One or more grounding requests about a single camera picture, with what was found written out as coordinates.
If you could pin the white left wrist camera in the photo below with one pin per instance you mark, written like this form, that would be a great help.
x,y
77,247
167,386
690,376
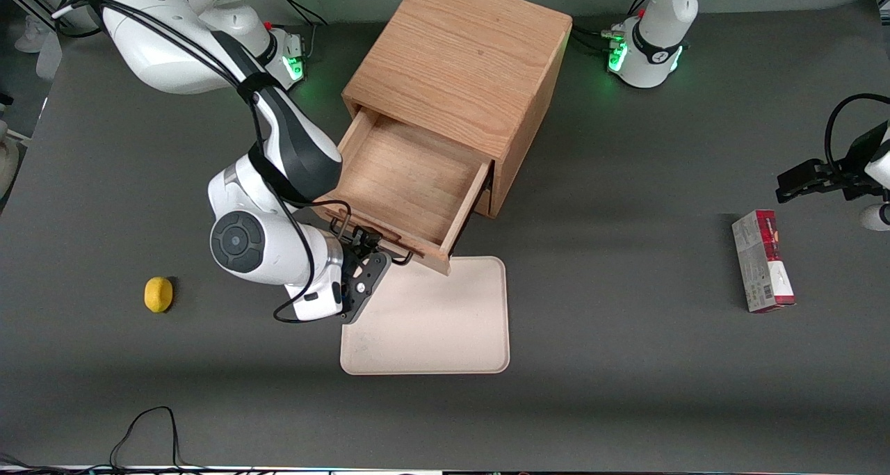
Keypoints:
x,y
875,217

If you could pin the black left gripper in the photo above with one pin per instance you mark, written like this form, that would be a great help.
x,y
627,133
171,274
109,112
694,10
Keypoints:
x,y
852,169

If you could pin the yellow lemon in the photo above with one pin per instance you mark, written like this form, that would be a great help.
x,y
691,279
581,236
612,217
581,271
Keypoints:
x,y
158,295

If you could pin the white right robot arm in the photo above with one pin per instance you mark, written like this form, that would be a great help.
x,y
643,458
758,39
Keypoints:
x,y
278,252

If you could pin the oak wooden drawer cabinet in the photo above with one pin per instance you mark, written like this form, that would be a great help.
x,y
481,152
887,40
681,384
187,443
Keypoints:
x,y
466,51

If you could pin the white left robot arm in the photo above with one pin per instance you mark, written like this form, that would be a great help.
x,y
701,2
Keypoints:
x,y
653,44

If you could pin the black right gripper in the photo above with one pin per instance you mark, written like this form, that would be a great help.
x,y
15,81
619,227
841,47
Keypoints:
x,y
354,248

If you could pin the grey and red carton box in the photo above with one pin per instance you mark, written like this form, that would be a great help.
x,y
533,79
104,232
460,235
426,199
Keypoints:
x,y
761,263

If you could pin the beige plastic tray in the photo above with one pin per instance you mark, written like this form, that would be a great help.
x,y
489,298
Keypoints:
x,y
434,322

